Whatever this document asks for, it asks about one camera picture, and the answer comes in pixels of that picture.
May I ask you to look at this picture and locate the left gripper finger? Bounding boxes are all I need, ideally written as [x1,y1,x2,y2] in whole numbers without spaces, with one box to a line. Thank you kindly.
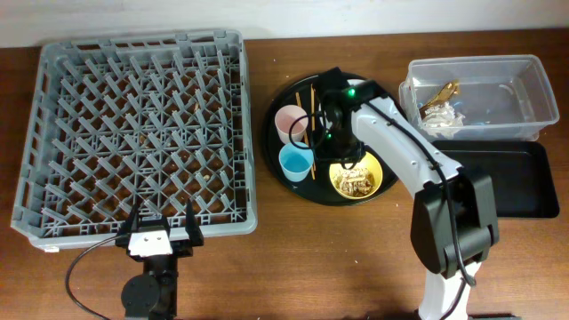
[116,204,139,236]
[185,200,204,247]

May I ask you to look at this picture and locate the blue plastic cup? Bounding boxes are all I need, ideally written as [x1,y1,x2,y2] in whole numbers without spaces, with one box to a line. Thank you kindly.
[278,142,314,182]

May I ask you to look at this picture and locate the food scraps and rice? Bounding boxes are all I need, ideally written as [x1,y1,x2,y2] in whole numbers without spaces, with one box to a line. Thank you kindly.
[333,168,375,197]

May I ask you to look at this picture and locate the yellow bowl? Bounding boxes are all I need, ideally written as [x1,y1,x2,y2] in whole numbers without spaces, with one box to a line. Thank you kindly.
[329,152,383,200]

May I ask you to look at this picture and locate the pink plastic cup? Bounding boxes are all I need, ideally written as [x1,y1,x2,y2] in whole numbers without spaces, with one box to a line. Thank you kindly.
[275,105,308,144]

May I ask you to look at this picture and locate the wooden chopstick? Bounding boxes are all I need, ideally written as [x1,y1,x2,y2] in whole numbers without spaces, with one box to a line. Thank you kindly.
[310,84,316,180]
[295,92,316,180]

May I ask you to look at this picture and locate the brown gold snack wrapper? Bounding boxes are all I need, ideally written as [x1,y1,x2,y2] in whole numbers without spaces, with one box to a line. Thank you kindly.
[420,79,460,118]

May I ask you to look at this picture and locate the white tissue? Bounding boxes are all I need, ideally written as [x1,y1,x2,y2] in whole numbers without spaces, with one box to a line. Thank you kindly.
[421,102,464,140]

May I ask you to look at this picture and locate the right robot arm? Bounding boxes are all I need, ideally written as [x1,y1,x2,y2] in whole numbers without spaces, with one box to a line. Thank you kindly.
[314,68,499,319]

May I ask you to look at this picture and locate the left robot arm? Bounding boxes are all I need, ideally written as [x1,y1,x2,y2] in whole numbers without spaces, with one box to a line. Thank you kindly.
[116,203,204,319]

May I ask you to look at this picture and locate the grey plastic dishwasher rack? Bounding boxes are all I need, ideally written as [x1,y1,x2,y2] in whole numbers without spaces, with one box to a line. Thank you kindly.
[11,29,258,252]

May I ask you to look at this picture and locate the round black serving tray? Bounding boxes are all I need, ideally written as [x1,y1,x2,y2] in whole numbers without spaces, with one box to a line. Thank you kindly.
[260,74,398,206]

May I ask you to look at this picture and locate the clear plastic bin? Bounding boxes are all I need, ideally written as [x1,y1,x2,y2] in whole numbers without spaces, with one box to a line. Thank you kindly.
[399,55,559,141]

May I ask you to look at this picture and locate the black rectangular tray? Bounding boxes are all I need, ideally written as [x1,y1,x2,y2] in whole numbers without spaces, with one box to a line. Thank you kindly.
[434,140,560,219]

